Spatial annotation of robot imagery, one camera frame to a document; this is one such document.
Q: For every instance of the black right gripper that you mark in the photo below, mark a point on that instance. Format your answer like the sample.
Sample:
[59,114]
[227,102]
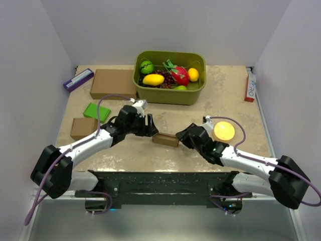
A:
[183,136]

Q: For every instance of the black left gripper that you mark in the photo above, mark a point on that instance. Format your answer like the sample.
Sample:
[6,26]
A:
[144,131]

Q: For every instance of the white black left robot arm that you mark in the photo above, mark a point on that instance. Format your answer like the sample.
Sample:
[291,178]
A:
[53,172]

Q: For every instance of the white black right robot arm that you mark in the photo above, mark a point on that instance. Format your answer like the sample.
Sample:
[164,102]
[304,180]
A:
[280,178]

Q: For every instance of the green small box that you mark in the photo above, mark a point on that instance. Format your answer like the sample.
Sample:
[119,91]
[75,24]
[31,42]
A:
[97,112]

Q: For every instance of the large closed cardboard box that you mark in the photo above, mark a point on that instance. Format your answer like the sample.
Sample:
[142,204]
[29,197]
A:
[113,82]

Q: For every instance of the small brown cardboard box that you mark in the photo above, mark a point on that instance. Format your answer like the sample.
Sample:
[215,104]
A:
[82,127]

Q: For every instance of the red white toothpaste box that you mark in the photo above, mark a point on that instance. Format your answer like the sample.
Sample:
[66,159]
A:
[250,90]

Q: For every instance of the purple rectangular box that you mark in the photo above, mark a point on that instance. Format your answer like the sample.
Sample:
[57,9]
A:
[78,80]

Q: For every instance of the olive green plastic bin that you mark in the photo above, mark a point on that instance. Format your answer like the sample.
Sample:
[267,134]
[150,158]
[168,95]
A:
[171,96]

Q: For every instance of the round yellow sponge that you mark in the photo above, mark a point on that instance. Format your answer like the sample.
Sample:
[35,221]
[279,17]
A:
[223,132]

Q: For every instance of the dark toy grapes bunch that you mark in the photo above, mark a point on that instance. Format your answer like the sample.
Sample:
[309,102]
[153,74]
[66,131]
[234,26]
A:
[168,83]

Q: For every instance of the yellow toy mango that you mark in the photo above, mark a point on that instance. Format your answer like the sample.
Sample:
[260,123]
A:
[153,79]

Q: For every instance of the green toy lime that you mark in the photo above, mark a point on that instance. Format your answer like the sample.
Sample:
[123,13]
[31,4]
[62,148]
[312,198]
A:
[181,87]

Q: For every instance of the pink toy dragon fruit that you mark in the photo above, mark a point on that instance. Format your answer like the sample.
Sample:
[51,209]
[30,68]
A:
[178,73]

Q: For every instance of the green toy watermelon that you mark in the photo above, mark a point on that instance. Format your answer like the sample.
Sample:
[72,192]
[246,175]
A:
[146,67]

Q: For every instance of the yellow toy lemon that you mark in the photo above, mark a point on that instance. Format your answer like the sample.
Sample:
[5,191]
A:
[193,74]

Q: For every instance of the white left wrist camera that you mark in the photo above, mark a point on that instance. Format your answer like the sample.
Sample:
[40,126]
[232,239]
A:
[140,106]

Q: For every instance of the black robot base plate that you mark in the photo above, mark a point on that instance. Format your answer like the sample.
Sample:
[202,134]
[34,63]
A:
[160,188]

